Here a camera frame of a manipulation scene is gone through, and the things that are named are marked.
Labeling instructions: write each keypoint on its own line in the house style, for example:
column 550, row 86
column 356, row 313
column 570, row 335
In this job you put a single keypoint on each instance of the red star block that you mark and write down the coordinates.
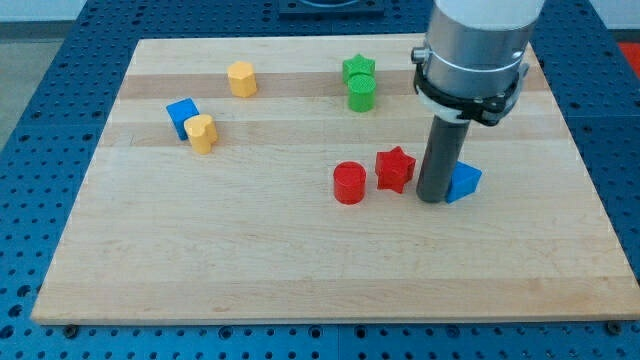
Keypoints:
column 394, row 169

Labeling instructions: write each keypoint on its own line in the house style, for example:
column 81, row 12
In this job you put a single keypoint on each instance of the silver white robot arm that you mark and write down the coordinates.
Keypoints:
column 471, row 64

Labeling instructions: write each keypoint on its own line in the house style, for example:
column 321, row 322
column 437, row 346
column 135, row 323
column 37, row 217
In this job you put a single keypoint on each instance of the green star block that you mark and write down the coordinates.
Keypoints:
column 357, row 65

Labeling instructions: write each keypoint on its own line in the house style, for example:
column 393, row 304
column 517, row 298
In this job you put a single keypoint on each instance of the red cylinder block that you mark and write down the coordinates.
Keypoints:
column 349, row 182

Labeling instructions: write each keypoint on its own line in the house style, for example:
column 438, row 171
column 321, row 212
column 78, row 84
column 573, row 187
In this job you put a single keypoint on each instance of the light wooden board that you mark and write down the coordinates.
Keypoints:
column 251, row 233

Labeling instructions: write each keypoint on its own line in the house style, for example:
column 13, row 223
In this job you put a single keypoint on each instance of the green cylinder block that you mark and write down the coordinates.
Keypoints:
column 361, row 92

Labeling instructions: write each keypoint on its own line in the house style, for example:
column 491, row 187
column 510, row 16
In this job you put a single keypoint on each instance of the yellow hexagon block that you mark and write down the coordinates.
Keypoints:
column 242, row 79

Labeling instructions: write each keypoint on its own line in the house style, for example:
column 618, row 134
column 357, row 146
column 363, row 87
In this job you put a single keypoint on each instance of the yellow heart block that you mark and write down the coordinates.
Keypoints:
column 201, row 132

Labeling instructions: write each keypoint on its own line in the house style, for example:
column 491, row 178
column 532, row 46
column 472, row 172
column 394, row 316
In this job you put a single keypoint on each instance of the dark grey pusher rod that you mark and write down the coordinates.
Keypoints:
column 443, row 148

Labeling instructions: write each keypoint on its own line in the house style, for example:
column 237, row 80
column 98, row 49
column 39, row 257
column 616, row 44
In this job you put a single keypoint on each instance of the blue triangle block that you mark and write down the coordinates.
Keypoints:
column 463, row 182

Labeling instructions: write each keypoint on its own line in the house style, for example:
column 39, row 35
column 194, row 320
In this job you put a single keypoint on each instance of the blue cube block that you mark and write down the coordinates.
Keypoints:
column 179, row 112

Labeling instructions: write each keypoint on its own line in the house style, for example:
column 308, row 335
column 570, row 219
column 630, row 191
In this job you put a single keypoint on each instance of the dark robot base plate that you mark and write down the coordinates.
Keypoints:
column 301, row 8

